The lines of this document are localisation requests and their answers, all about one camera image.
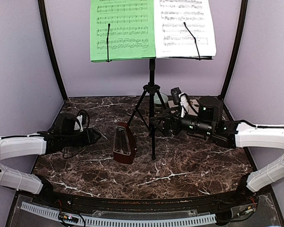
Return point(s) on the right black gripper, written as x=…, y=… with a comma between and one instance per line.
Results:
x=168, y=124

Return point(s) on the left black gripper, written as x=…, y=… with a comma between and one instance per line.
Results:
x=89, y=138

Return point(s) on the black music stand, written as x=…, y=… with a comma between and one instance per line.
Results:
x=152, y=89

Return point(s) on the brown wooden metronome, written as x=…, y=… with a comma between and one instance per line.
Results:
x=124, y=147

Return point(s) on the white sheet music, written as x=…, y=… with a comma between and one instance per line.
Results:
x=183, y=29

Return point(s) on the green sheet music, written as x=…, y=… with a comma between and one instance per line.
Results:
x=121, y=30

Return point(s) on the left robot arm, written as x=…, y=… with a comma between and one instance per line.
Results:
x=68, y=130

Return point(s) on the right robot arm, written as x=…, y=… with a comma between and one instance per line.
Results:
x=208, y=123

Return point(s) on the floral square plate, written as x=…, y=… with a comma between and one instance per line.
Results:
x=193, y=102

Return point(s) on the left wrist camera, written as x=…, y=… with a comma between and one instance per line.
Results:
x=78, y=123

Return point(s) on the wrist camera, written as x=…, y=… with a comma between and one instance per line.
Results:
x=180, y=99
x=78, y=123

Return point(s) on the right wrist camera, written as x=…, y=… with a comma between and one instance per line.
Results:
x=180, y=99

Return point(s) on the black front rail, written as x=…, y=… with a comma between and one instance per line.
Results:
x=216, y=202

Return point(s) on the white slotted cable duct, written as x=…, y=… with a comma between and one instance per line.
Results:
x=121, y=219

